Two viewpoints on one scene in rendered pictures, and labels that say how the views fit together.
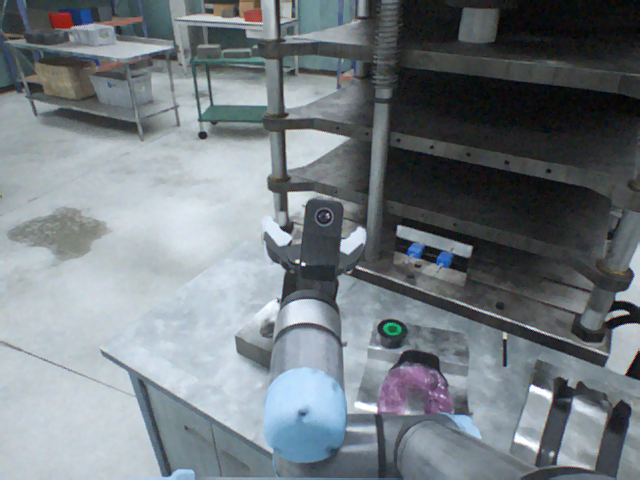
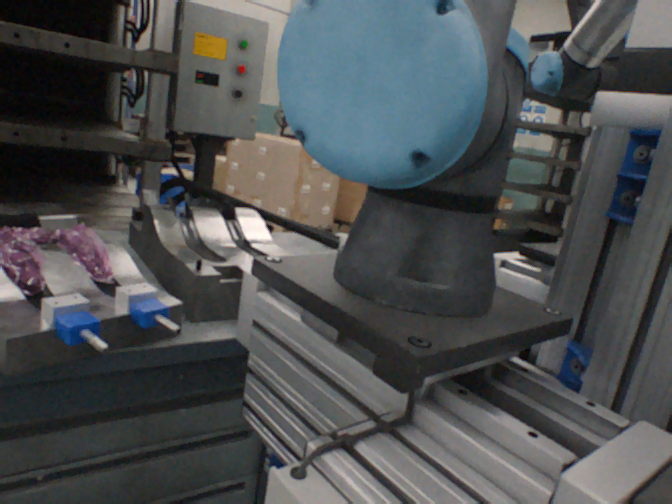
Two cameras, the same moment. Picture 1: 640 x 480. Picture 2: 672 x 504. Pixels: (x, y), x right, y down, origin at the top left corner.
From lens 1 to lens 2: 0.71 m
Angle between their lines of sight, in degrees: 64
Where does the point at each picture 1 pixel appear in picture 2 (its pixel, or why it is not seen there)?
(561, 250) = (100, 138)
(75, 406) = not seen: outside the picture
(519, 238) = (53, 132)
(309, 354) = not seen: outside the picture
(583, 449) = (218, 234)
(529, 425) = (168, 233)
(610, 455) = (236, 232)
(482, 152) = not seen: outside the picture
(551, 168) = (69, 42)
